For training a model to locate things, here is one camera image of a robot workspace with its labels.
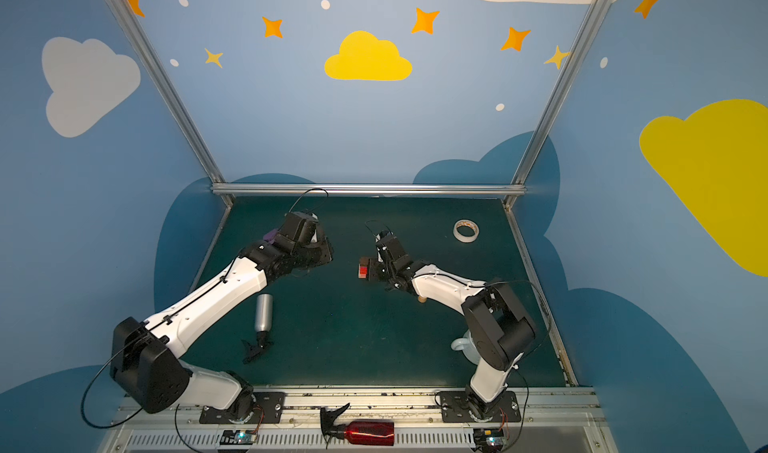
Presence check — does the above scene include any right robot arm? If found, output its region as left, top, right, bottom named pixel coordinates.
left=358, top=257, right=541, bottom=420

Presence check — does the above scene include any right controller board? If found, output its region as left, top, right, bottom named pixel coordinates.
left=471, top=428, right=506, bottom=453

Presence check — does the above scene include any silver metal can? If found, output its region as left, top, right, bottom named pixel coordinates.
left=254, top=293, right=274, bottom=333

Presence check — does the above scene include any light blue mug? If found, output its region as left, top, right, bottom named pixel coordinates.
left=451, top=331, right=475, bottom=353

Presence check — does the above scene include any black spray nozzle on table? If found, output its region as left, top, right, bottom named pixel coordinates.
left=242, top=331, right=273, bottom=364

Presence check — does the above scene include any purple pink toy spatula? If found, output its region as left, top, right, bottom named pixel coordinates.
left=263, top=229, right=278, bottom=242

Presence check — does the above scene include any aluminium corner post left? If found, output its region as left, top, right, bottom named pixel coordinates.
left=104, top=0, right=225, bottom=187

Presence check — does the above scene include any aluminium frame rail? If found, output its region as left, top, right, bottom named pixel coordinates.
left=211, top=183, right=526, bottom=197

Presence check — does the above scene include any aluminium corner post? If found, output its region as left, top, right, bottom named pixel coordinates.
left=503, top=0, right=613, bottom=213
left=104, top=0, right=225, bottom=187

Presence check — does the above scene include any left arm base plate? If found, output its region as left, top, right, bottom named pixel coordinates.
left=199, top=391, right=286, bottom=425

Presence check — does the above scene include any left controller board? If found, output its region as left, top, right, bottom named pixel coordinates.
left=219, top=430, right=258, bottom=446

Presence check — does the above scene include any controller board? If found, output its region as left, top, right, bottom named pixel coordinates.
left=219, top=430, right=258, bottom=446
left=471, top=428, right=506, bottom=453

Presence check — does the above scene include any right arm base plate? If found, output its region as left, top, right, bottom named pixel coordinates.
left=436, top=390, right=522, bottom=423

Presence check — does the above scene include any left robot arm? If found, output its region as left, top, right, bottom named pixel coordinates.
left=109, top=233, right=332, bottom=414

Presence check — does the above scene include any white tape roll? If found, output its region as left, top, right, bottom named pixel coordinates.
left=453, top=219, right=480, bottom=243

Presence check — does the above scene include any red spray bottle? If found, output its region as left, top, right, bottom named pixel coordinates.
left=320, top=403, right=395, bottom=447

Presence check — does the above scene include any aluminium corner post right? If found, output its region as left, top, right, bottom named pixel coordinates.
left=503, top=0, right=613, bottom=213

